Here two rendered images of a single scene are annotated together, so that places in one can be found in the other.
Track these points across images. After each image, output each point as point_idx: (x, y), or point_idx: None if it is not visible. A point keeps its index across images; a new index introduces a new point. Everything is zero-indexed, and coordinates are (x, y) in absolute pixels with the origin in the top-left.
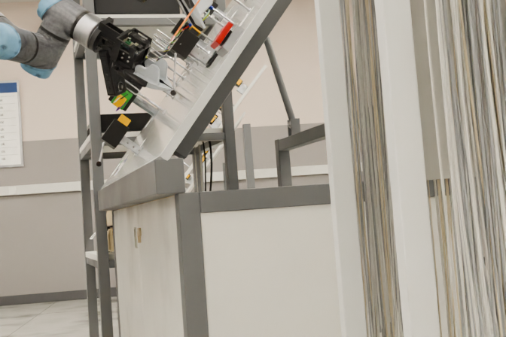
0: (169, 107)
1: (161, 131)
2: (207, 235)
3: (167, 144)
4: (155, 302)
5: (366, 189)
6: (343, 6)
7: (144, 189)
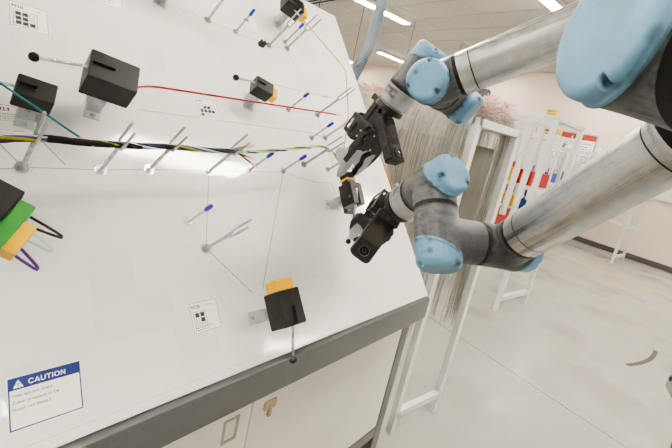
0: (237, 243)
1: (343, 279)
2: None
3: (424, 286)
4: (313, 429)
5: (421, 272)
6: None
7: (401, 324)
